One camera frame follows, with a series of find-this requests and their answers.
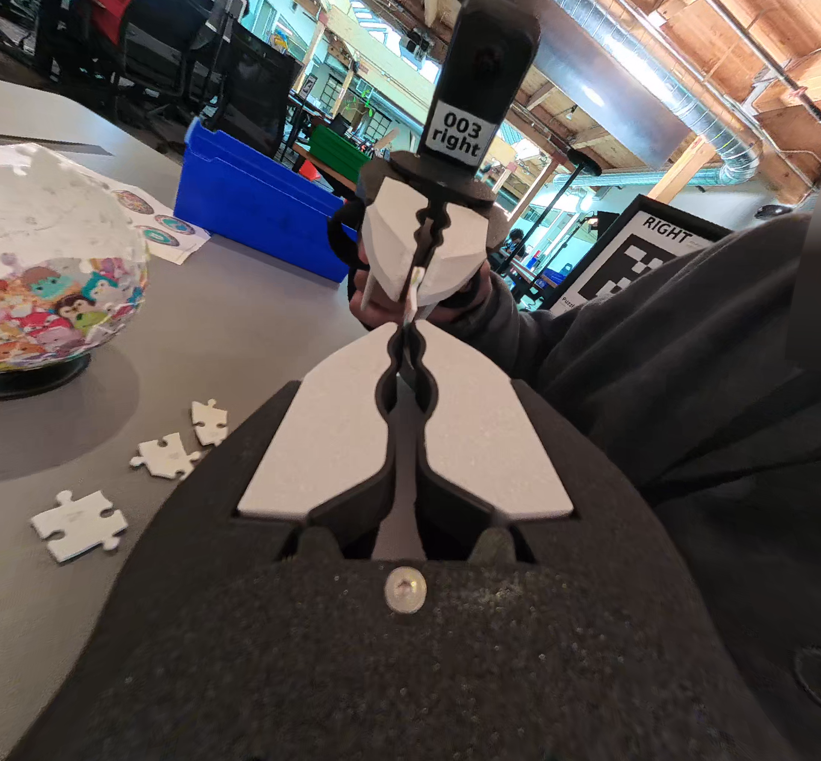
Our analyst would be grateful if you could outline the green plastic bin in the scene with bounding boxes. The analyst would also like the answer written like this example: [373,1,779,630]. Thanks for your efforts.
[308,127,373,185]

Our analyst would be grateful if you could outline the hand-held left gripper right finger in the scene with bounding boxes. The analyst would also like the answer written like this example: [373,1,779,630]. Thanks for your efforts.
[413,320,576,557]

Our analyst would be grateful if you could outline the silver ventilation duct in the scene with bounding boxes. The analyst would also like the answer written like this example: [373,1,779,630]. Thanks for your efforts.
[494,0,764,187]

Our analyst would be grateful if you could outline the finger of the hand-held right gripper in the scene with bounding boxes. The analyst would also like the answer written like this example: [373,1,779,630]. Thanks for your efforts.
[421,201,496,314]
[362,182,432,313]

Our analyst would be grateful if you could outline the black ball stand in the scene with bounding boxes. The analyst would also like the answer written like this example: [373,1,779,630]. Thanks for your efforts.
[0,348,93,401]

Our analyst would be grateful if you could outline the white puzzle leaflet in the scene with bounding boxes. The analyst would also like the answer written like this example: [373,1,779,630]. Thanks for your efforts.
[58,152,213,265]

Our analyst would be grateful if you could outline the single white puzzle piece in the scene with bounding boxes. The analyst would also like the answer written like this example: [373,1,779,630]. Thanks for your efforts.
[403,266,425,326]

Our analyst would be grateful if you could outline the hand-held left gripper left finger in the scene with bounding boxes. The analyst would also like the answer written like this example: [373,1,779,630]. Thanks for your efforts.
[236,323,409,557]

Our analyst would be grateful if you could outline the colourful puzzle ball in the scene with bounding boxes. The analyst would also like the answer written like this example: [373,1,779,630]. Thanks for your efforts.
[0,143,150,373]

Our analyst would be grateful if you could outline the black framed marker sign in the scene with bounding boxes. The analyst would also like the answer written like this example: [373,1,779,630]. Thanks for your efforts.
[552,195,735,316]

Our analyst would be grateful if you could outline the person's right hand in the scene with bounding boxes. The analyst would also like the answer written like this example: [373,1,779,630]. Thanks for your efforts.
[347,261,501,332]

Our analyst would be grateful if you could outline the row of white puzzle pieces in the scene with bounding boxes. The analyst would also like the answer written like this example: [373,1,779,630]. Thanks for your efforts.
[30,400,230,566]

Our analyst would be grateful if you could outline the blue plastic bin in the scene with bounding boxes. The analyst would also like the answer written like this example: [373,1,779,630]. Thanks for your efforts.
[175,118,363,285]

